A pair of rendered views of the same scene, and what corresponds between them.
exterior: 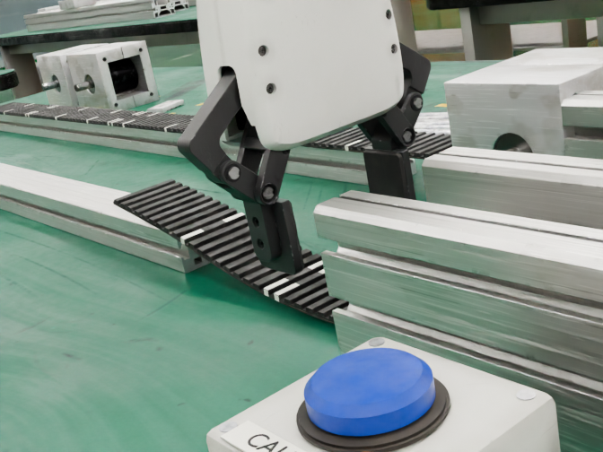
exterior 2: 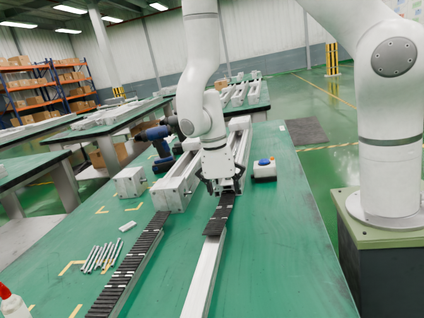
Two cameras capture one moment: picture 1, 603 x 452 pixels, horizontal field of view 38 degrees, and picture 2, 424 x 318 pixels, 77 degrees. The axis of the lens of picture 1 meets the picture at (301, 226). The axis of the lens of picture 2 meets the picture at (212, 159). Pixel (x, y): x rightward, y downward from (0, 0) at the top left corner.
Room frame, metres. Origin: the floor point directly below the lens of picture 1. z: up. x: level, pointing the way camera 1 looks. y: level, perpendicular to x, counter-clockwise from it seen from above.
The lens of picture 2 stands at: (0.98, 0.58, 1.22)
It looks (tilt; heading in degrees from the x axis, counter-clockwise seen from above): 19 degrees down; 230
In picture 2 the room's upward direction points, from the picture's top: 12 degrees counter-clockwise
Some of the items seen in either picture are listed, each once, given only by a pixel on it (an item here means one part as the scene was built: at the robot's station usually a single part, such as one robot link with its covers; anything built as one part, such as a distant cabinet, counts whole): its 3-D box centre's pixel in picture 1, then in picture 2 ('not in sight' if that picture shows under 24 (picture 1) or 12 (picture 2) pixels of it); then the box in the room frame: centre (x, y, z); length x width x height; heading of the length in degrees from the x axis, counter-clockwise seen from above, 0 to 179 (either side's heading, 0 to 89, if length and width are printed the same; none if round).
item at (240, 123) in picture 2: not in sight; (240, 125); (-0.12, -0.42, 0.87); 0.16 x 0.11 x 0.07; 35
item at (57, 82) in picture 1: (73, 79); not in sight; (1.49, 0.33, 0.83); 0.11 x 0.10 x 0.10; 125
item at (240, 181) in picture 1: (250, 217); (238, 182); (0.42, 0.02, 0.85); 0.03 x 0.03 x 0.07; 36
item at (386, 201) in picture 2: not in sight; (388, 174); (0.31, 0.41, 0.90); 0.19 x 0.19 x 0.18
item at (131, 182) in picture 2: not in sight; (134, 182); (0.56, -0.44, 0.83); 0.11 x 0.10 x 0.10; 126
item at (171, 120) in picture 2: not in sight; (175, 134); (0.15, -0.68, 0.89); 0.20 x 0.08 x 0.22; 126
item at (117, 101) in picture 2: not in sight; (123, 118); (-1.56, -5.09, 0.50); 1.03 x 0.55 x 1.01; 42
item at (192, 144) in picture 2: not in sight; (197, 143); (0.19, -0.43, 0.87); 0.16 x 0.11 x 0.07; 35
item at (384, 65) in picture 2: not in sight; (390, 85); (0.35, 0.42, 1.11); 0.19 x 0.12 x 0.24; 18
